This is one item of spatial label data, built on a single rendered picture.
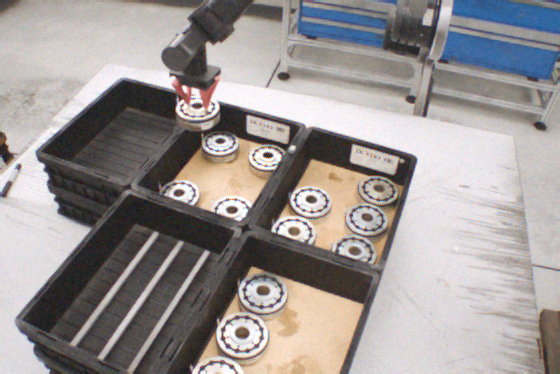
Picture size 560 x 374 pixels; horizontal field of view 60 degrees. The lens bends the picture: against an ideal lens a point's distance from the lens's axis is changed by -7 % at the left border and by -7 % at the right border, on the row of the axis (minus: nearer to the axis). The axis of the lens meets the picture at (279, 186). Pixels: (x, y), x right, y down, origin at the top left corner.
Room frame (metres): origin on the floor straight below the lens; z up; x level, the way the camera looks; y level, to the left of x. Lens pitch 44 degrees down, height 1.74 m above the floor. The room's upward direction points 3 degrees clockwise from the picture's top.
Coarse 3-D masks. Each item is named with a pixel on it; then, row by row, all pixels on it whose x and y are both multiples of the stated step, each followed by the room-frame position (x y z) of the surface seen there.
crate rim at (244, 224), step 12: (228, 108) 1.16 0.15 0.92; (240, 108) 1.16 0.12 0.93; (276, 120) 1.11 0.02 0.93; (288, 120) 1.11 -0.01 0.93; (180, 132) 1.04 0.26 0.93; (300, 132) 1.06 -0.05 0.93; (168, 144) 0.98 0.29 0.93; (156, 156) 0.94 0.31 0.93; (288, 156) 0.96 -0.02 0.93; (276, 168) 0.92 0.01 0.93; (144, 192) 0.81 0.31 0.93; (156, 192) 0.81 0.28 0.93; (264, 192) 0.83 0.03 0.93; (180, 204) 0.78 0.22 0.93; (252, 204) 0.79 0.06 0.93; (216, 216) 0.75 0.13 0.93
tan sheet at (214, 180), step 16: (240, 144) 1.12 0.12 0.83; (256, 144) 1.13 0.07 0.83; (192, 160) 1.04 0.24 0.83; (240, 160) 1.05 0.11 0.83; (192, 176) 0.98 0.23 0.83; (208, 176) 0.98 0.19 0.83; (224, 176) 0.99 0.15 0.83; (240, 176) 0.99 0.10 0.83; (256, 176) 0.99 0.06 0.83; (208, 192) 0.92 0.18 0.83; (224, 192) 0.93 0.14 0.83; (240, 192) 0.93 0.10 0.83; (256, 192) 0.93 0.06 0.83; (208, 208) 0.87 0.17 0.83
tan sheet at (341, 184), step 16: (304, 176) 1.00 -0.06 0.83; (320, 176) 1.01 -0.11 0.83; (336, 176) 1.01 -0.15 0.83; (352, 176) 1.02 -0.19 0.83; (368, 176) 1.02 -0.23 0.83; (336, 192) 0.95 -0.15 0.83; (352, 192) 0.95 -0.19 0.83; (400, 192) 0.96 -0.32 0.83; (288, 208) 0.88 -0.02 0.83; (336, 208) 0.89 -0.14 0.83; (320, 224) 0.84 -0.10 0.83; (336, 224) 0.84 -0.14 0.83; (320, 240) 0.79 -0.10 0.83; (384, 240) 0.80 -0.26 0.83
